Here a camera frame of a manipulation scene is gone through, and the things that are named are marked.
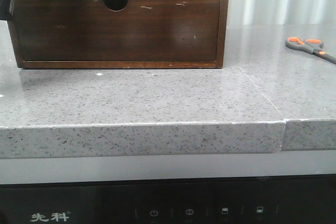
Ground brown wooden bottom drawer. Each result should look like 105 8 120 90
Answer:
14 0 220 61

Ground grey and orange scissors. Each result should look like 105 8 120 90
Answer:
285 37 335 64

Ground dark brown wooden drawer cabinet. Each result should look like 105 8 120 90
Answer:
6 0 231 69

